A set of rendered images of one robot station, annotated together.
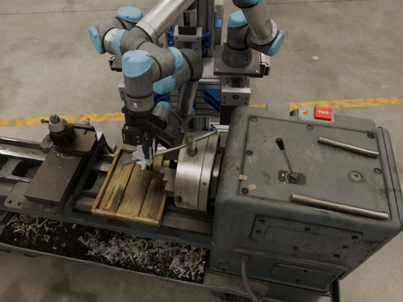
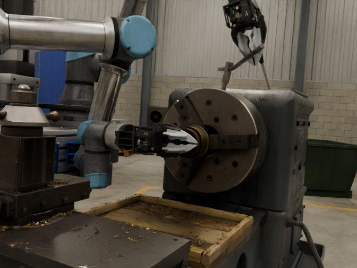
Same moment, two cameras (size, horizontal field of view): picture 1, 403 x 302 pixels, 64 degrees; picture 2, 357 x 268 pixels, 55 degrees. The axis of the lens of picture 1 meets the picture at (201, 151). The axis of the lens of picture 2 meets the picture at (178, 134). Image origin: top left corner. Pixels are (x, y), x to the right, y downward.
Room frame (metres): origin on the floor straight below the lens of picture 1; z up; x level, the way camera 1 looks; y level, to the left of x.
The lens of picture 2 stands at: (0.51, 1.06, 1.15)
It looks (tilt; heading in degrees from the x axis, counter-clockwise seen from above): 3 degrees down; 287
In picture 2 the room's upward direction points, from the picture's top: 4 degrees clockwise
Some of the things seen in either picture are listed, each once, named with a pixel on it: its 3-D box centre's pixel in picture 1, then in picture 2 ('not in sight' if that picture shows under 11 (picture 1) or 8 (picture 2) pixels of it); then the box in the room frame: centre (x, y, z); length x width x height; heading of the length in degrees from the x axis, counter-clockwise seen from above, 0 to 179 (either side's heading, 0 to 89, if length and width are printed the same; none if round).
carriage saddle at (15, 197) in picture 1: (57, 168); not in sight; (0.85, 0.68, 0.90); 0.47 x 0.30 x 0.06; 169
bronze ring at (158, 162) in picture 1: (159, 163); (190, 142); (0.75, 0.17, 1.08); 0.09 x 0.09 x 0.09; 79
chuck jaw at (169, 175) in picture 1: (171, 184); (231, 141); (0.65, 0.11, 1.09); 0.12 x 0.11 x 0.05; 169
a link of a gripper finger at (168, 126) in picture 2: not in sight; (167, 132); (0.80, 0.21, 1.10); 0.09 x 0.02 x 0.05; 168
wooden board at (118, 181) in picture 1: (138, 183); (163, 224); (0.77, 0.29, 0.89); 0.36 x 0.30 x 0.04; 169
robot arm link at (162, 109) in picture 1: (161, 114); (98, 135); (1.02, 0.18, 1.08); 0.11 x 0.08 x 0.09; 168
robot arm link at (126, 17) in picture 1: (131, 24); not in sight; (1.35, 0.33, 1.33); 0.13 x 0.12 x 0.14; 134
